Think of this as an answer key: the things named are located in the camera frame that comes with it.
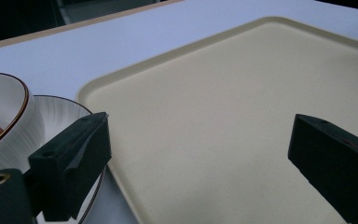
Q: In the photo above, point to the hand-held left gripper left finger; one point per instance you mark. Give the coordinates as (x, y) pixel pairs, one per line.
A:
(71, 161)

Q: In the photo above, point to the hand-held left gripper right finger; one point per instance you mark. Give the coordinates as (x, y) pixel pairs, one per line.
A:
(332, 155)

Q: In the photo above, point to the white ribbed plate brown rim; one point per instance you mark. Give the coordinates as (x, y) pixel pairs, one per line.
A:
(59, 118)

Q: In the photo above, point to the white ribbed bowl brown rim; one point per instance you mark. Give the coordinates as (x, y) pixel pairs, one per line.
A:
(6, 121)

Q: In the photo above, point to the beige plastic tray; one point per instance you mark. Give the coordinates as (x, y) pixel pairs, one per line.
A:
(217, 124)

